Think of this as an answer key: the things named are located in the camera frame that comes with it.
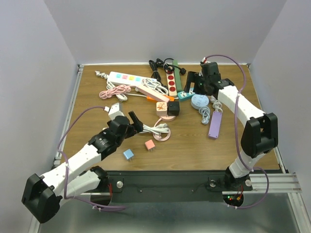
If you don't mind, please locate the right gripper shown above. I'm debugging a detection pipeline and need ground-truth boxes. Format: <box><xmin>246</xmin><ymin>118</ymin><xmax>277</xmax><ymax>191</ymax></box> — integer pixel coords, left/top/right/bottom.
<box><xmin>182</xmin><ymin>71</ymin><xmax>209</xmax><ymax>95</ymax></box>

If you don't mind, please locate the black cube socket adapter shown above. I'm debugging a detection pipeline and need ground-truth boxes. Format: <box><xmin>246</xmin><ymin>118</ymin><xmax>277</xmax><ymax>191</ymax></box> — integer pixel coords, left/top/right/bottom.
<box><xmin>167</xmin><ymin>101</ymin><xmax>180</xmax><ymax>116</ymax></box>

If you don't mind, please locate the blue plug adapter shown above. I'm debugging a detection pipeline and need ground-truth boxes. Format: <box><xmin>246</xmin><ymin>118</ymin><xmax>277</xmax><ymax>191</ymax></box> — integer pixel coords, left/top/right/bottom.
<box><xmin>123</xmin><ymin>149</ymin><xmax>134</xmax><ymax>161</ymax></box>

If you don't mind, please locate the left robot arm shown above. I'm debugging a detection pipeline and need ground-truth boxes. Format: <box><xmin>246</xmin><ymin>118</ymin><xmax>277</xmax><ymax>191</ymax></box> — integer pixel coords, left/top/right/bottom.
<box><xmin>21</xmin><ymin>111</ymin><xmax>143</xmax><ymax>223</ymax></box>

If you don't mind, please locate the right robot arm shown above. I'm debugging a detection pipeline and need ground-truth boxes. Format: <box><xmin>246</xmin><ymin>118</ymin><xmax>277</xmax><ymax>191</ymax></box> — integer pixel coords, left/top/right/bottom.
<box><xmin>184</xmin><ymin>62</ymin><xmax>278</xmax><ymax>189</ymax></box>

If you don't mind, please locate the pink plug adapter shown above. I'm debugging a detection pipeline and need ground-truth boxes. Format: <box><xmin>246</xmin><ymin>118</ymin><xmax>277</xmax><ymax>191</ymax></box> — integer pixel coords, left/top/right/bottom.
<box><xmin>144</xmin><ymin>140</ymin><xmax>156</xmax><ymax>151</ymax></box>

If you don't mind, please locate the blue round socket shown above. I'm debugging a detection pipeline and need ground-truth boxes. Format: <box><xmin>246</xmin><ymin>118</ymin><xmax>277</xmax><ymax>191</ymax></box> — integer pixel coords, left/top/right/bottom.
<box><xmin>190</xmin><ymin>94</ymin><xmax>209</xmax><ymax>110</ymax></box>

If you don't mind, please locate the teal power strip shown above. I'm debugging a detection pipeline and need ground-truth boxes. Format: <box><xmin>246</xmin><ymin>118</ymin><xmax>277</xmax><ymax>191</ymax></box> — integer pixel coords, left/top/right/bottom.
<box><xmin>177</xmin><ymin>87</ymin><xmax>195</xmax><ymax>101</ymax></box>

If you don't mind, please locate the green power strip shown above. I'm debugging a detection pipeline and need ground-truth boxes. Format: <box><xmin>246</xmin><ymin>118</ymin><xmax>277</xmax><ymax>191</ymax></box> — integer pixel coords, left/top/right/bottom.
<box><xmin>172</xmin><ymin>60</ymin><xmax>183</xmax><ymax>92</ymax></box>

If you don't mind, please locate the beige red power strip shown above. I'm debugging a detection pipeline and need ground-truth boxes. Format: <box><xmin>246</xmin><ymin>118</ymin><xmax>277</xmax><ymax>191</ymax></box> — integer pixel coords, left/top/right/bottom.
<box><xmin>164</xmin><ymin>63</ymin><xmax>177</xmax><ymax>98</ymax></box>

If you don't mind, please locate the pink cube adapter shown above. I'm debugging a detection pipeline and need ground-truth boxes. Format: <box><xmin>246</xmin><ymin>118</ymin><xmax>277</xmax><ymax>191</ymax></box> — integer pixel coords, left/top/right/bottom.
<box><xmin>156</xmin><ymin>102</ymin><xmax>168</xmax><ymax>117</ymax></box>

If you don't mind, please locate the orange power strip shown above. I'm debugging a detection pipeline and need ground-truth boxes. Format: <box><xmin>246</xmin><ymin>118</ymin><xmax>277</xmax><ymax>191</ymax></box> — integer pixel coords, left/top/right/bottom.
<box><xmin>146</xmin><ymin>96</ymin><xmax>175</xmax><ymax>102</ymax></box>

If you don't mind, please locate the pink power strip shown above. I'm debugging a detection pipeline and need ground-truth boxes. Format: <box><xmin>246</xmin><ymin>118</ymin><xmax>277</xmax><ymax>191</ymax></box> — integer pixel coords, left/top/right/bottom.
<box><xmin>136</xmin><ymin>85</ymin><xmax>164</xmax><ymax>99</ymax></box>

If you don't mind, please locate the pink round socket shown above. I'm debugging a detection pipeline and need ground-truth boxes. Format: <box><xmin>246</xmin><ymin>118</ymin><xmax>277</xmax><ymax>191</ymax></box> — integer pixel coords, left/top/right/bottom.
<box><xmin>159</xmin><ymin>116</ymin><xmax>176</xmax><ymax>122</ymax></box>

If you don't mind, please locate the purple power strip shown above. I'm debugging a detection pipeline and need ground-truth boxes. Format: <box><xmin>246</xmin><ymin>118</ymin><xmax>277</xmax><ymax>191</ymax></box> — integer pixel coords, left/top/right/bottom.
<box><xmin>208</xmin><ymin>111</ymin><xmax>222</xmax><ymax>139</ymax></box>

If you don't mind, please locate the white colourful power strip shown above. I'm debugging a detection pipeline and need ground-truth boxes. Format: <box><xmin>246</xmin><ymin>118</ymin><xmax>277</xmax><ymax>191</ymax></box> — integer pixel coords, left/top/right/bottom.
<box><xmin>105</xmin><ymin>71</ymin><xmax>156</xmax><ymax>86</ymax></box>

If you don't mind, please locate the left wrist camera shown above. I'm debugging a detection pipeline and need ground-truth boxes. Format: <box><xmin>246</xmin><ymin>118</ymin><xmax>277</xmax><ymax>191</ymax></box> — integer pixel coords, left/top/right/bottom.
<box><xmin>108</xmin><ymin>102</ymin><xmax>124</xmax><ymax>120</ymax></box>

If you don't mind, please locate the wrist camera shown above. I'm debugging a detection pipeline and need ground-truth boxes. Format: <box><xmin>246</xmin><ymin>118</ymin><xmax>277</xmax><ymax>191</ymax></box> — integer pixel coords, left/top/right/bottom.
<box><xmin>108</xmin><ymin>102</ymin><xmax>124</xmax><ymax>120</ymax></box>
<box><xmin>200</xmin><ymin>57</ymin><xmax>211</xmax><ymax>66</ymax></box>

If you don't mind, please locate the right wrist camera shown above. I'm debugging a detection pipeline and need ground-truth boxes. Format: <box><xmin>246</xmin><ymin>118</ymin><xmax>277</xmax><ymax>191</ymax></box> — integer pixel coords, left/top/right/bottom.
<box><xmin>200</xmin><ymin>57</ymin><xmax>211</xmax><ymax>66</ymax></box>

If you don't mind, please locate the pink cord loop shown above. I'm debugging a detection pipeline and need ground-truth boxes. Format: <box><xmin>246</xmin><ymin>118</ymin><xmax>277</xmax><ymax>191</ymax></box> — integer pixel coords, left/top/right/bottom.
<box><xmin>153</xmin><ymin>117</ymin><xmax>172</xmax><ymax>142</ymax></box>

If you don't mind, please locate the white bundled cord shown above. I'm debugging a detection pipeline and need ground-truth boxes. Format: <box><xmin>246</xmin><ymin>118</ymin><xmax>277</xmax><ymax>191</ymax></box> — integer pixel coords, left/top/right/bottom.
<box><xmin>142</xmin><ymin>123</ymin><xmax>171</xmax><ymax>135</ymax></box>

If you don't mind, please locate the black cord bundle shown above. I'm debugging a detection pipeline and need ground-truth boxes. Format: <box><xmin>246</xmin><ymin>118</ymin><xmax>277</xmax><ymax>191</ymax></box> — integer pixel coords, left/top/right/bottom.
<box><xmin>148</xmin><ymin>57</ymin><xmax>188</xmax><ymax>81</ymax></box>

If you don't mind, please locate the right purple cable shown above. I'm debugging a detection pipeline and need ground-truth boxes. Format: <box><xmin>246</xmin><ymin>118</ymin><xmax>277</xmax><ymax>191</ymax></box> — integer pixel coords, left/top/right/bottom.
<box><xmin>206</xmin><ymin>54</ymin><xmax>270</xmax><ymax>210</ymax></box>

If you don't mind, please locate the purple cable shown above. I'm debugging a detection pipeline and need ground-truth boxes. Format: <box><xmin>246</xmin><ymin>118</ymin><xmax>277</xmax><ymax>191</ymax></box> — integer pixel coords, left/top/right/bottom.
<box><xmin>57</xmin><ymin>106</ymin><xmax>127</xmax><ymax>212</ymax></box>
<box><xmin>206</xmin><ymin>54</ymin><xmax>270</xmax><ymax>210</ymax></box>

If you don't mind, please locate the white cord bundle centre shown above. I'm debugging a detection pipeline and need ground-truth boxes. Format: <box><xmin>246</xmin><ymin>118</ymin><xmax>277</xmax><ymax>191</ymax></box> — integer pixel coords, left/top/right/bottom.
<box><xmin>140</xmin><ymin>77</ymin><xmax>169</xmax><ymax>97</ymax></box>

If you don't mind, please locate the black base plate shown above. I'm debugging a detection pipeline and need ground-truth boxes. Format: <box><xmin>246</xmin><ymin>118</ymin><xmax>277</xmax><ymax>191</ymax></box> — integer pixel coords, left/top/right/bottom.
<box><xmin>90</xmin><ymin>170</ymin><xmax>252</xmax><ymax>204</ymax></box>

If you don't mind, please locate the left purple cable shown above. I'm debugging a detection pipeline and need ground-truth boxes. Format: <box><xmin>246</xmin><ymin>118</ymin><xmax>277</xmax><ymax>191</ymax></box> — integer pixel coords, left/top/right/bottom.
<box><xmin>57</xmin><ymin>106</ymin><xmax>127</xmax><ymax>212</ymax></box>

